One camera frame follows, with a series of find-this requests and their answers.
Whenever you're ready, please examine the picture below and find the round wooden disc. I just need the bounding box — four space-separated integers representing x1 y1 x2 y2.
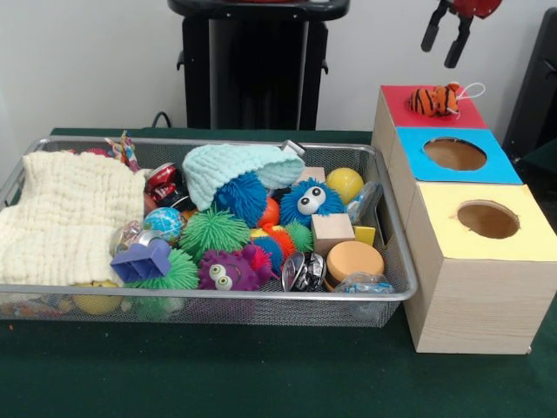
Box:
324 240 386 288

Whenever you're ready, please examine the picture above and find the clear blue plastic packet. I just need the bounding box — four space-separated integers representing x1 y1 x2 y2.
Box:
346 183 385 226

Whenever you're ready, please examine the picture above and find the silver can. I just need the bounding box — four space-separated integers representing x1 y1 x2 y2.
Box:
113 221 163 259

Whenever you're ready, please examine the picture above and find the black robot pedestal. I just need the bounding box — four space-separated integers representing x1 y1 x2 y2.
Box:
168 0 351 131

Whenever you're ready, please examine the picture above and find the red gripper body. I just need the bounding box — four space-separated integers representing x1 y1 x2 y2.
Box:
451 0 504 19

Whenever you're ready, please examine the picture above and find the black silver round toy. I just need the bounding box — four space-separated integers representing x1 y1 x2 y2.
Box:
281 252 327 293

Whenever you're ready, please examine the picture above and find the wooden box with three holes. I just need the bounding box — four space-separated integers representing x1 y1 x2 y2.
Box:
372 84 557 355

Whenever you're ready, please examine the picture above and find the purple plastic block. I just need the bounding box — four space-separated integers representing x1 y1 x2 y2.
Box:
110 237 173 285

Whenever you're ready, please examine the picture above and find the orange tiger striped toy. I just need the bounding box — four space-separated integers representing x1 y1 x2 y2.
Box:
406 82 487 118

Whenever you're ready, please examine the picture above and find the blue globe ball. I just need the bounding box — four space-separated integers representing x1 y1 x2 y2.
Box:
143 207 186 246

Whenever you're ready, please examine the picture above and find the purple spiky ball with eyes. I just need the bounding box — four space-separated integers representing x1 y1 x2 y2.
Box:
197 244 272 293

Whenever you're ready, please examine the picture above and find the cream waffle cloth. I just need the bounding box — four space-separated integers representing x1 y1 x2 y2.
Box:
0 151 149 287

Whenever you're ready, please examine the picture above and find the red black packet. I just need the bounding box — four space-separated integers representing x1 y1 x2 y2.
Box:
144 162 189 211

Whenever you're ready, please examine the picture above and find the black chair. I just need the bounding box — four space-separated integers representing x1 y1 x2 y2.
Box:
505 9 557 162

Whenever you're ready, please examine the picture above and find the large green spiky ball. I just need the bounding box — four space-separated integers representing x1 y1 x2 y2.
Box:
129 247 200 293

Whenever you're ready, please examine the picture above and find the wooden cube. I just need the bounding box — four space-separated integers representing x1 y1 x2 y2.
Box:
311 213 356 256

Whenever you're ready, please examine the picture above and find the blue fuzzy ball with eyes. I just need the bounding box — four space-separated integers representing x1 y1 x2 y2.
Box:
278 179 346 229

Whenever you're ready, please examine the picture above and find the small green spiky ball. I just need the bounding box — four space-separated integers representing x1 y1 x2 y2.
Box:
178 207 252 260

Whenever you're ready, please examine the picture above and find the yellow block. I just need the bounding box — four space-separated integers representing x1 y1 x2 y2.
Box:
352 225 377 248

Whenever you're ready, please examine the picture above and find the yellow ball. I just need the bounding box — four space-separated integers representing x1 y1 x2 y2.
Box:
326 167 366 206

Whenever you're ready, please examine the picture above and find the mint green knit cloth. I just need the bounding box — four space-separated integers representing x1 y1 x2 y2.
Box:
182 144 305 212

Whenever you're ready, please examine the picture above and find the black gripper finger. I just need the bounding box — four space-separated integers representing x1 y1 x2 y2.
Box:
421 0 451 53
444 15 474 70

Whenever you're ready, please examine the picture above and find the clear mesh bin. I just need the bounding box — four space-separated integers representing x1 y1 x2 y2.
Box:
0 135 419 327

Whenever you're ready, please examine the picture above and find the clear crumpled plastic packet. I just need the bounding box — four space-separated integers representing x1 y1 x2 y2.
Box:
335 272 397 295

